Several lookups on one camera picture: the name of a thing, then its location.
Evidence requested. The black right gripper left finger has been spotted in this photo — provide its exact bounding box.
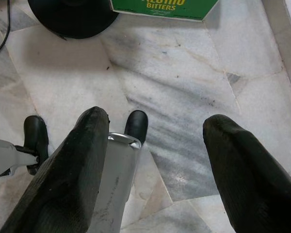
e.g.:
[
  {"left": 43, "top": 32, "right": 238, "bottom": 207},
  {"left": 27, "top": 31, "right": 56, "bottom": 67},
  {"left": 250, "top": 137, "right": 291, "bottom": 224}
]
[{"left": 0, "top": 106, "right": 111, "bottom": 233}]

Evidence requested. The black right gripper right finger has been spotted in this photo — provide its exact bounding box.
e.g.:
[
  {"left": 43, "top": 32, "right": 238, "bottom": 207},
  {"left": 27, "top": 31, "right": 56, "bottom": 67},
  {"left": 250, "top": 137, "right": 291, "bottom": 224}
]
[{"left": 202, "top": 114, "right": 291, "bottom": 233}]

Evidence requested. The black robot left foot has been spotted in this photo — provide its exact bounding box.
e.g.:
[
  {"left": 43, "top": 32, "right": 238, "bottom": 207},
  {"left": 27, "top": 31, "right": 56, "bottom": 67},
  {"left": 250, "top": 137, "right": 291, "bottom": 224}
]
[{"left": 23, "top": 116, "right": 49, "bottom": 176}]

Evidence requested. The black robot foot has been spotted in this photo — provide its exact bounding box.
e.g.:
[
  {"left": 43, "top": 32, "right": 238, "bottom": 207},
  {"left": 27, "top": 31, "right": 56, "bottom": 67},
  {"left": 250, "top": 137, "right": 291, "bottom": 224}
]
[
  {"left": 23, "top": 116, "right": 49, "bottom": 176},
  {"left": 124, "top": 110, "right": 149, "bottom": 144}
]

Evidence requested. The silver robot right leg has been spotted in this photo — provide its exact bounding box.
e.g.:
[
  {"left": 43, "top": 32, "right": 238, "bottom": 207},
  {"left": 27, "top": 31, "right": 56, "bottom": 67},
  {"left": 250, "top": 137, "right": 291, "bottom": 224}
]
[{"left": 88, "top": 132, "right": 143, "bottom": 233}]

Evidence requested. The silver robot leg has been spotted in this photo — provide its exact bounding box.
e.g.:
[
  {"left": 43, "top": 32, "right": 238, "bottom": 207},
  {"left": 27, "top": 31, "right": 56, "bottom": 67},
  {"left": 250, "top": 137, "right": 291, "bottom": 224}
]
[
  {"left": 88, "top": 132, "right": 143, "bottom": 233},
  {"left": 0, "top": 137, "right": 39, "bottom": 182}
]

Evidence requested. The silver robot left leg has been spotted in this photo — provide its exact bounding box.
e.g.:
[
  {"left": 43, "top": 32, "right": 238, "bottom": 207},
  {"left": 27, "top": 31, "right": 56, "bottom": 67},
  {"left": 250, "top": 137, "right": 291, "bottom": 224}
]
[{"left": 0, "top": 137, "right": 39, "bottom": 182}]

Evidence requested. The black robot right foot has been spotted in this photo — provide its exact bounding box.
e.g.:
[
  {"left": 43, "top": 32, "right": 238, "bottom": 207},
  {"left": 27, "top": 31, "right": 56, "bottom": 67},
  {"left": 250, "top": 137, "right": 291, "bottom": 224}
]
[{"left": 124, "top": 110, "right": 149, "bottom": 144}]

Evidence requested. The black round fan base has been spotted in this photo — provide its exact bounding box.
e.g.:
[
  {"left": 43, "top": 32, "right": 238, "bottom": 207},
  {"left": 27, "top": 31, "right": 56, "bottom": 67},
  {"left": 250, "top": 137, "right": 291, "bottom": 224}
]
[{"left": 27, "top": 0, "right": 120, "bottom": 39}]

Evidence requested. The green bitters carton box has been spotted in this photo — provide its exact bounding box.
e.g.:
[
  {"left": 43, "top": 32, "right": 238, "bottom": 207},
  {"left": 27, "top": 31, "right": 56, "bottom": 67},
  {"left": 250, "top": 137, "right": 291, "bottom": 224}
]
[{"left": 110, "top": 0, "right": 221, "bottom": 23}]

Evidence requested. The black power cable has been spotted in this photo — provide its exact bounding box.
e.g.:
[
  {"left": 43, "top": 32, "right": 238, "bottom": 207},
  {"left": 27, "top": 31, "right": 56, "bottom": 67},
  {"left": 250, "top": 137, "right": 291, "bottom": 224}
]
[{"left": 0, "top": 0, "right": 11, "bottom": 58}]

